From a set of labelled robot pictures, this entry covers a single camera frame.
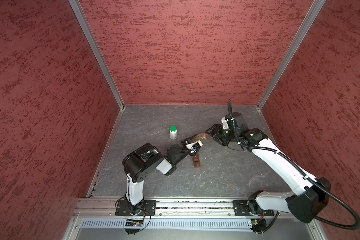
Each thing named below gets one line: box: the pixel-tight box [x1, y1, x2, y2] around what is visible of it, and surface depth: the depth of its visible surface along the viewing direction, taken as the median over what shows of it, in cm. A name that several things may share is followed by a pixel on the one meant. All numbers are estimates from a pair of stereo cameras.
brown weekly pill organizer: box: [192, 151, 201, 168], surface depth 91 cm
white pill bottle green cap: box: [169, 125, 178, 140], surface depth 97 cm
